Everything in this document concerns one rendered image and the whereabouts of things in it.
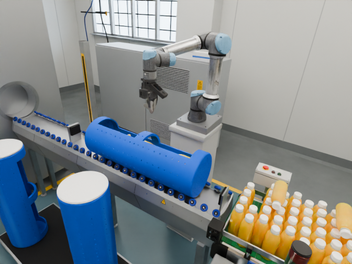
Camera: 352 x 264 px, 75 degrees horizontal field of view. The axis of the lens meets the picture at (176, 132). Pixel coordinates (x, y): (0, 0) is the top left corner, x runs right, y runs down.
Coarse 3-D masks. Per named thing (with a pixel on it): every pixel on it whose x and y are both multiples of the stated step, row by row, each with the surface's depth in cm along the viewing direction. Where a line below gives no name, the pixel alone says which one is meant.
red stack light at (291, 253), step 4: (288, 252) 80; (292, 252) 77; (292, 256) 78; (296, 256) 76; (300, 256) 75; (292, 260) 78; (296, 260) 77; (300, 260) 76; (304, 260) 75; (308, 260) 76
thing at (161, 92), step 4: (152, 84) 129; (156, 84) 131; (152, 88) 129; (156, 88) 129; (160, 88) 131; (156, 92) 129; (160, 92) 128; (164, 92) 129; (160, 96) 129; (164, 96) 128
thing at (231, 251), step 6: (258, 204) 150; (216, 246) 119; (222, 246) 117; (228, 246) 117; (210, 252) 123; (216, 252) 121; (222, 252) 118; (228, 252) 116; (234, 252) 114; (240, 252) 114; (228, 258) 117; (234, 258) 115; (240, 258) 113; (252, 258) 112
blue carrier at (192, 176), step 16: (96, 128) 160; (112, 128) 184; (96, 144) 158; (112, 144) 151; (128, 144) 146; (144, 144) 142; (160, 144) 164; (112, 160) 158; (128, 160) 145; (144, 160) 139; (160, 160) 134; (176, 160) 130; (192, 160) 128; (208, 160) 139; (160, 176) 135; (176, 176) 129; (192, 176) 124; (192, 192) 129
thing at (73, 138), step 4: (72, 124) 191; (76, 124) 192; (68, 128) 187; (72, 128) 188; (76, 128) 191; (68, 132) 189; (72, 132) 189; (76, 132) 192; (80, 132) 196; (72, 136) 192; (76, 136) 195; (80, 136) 199; (72, 140) 193; (76, 140) 197
